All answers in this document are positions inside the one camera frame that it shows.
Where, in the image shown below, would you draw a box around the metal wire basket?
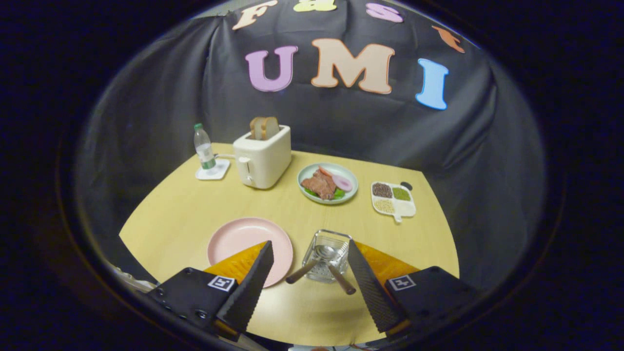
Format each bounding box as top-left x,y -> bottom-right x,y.
302,229 -> 352,284

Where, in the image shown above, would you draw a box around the pale green plate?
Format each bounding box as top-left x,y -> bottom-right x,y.
297,162 -> 359,205

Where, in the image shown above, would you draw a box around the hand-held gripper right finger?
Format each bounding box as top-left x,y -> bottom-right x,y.
348,239 -> 481,342

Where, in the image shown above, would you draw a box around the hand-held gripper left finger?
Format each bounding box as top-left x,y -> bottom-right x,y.
146,240 -> 274,342

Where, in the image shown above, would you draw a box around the wooden-handled metal fork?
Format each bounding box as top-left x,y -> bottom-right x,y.
328,253 -> 357,295

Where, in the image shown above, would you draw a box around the white square coaster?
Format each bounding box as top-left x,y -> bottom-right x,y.
195,159 -> 231,181

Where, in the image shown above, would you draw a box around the cream white toaster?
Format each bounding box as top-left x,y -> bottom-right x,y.
233,125 -> 292,190

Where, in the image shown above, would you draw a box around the pink round plate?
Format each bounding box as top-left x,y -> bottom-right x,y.
207,217 -> 294,288

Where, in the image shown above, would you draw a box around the black backdrop cloth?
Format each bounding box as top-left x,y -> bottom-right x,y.
76,0 -> 546,293

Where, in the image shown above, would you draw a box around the brown meat slices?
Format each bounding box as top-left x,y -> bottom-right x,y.
301,171 -> 337,200

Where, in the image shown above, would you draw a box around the clear plastic water bottle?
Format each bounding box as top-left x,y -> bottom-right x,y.
194,123 -> 217,170

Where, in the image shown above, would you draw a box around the wooden-handled metal spoon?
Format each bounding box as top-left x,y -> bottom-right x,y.
286,245 -> 338,285

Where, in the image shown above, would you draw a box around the white divided seasoning dish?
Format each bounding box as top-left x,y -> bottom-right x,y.
371,181 -> 417,223

